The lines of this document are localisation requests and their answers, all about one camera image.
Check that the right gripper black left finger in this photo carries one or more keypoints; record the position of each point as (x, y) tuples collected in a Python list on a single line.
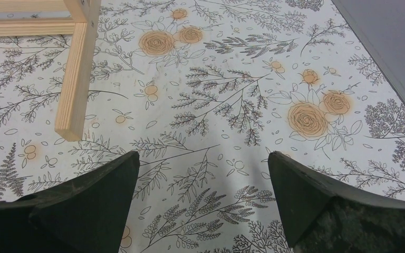
[(84, 214)]

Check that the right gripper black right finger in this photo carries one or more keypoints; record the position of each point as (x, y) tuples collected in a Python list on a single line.
[(321, 214)]

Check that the wooden drying rack frame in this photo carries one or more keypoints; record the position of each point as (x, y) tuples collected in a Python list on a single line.
[(82, 26)]

